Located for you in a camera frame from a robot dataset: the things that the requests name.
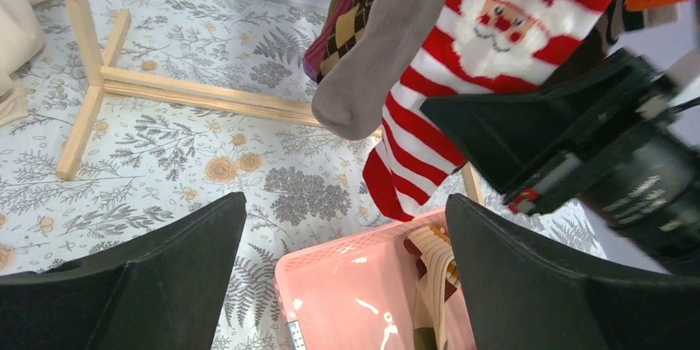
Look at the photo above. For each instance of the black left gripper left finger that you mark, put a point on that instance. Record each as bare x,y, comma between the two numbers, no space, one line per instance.
162,290

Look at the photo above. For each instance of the beige striped patchwork sock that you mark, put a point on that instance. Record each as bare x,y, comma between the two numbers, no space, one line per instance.
438,282

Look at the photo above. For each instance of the beige cloth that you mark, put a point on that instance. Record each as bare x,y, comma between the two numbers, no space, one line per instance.
21,39

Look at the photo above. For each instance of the argyle brown sock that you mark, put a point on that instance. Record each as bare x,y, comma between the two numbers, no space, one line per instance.
343,28

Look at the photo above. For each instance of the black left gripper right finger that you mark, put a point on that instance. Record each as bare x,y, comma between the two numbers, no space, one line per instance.
526,291

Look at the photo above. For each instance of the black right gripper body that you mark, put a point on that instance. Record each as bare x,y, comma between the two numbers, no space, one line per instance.
610,146

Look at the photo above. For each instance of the grey sock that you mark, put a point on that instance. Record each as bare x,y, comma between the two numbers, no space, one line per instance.
349,100

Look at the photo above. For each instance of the red white santa sock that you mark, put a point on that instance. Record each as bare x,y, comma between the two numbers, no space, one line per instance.
474,47

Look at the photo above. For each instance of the wooden clothes rack frame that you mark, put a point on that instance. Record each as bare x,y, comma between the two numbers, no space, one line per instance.
104,77

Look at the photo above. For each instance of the pink plastic basket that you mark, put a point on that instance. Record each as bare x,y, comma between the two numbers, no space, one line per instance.
356,292

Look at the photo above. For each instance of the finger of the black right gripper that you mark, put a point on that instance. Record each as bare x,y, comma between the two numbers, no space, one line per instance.
507,137

